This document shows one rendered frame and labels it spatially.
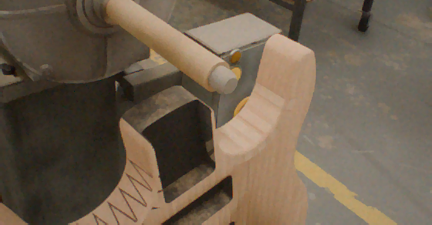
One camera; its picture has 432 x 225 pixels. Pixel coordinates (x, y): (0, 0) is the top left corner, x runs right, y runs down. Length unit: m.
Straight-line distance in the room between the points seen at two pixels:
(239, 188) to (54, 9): 0.29
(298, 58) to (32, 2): 0.30
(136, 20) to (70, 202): 0.56
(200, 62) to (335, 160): 1.94
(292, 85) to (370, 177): 1.90
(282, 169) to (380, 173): 1.86
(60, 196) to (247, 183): 0.56
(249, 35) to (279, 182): 0.36
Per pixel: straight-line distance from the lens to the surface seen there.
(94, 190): 1.00
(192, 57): 0.44
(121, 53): 0.64
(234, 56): 0.76
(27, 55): 0.59
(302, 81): 0.45
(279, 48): 0.44
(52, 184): 0.94
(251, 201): 0.50
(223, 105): 0.81
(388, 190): 2.29
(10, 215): 0.36
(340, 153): 2.39
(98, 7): 0.56
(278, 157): 0.49
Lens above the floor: 1.48
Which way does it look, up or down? 35 degrees down
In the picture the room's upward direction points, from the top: 6 degrees clockwise
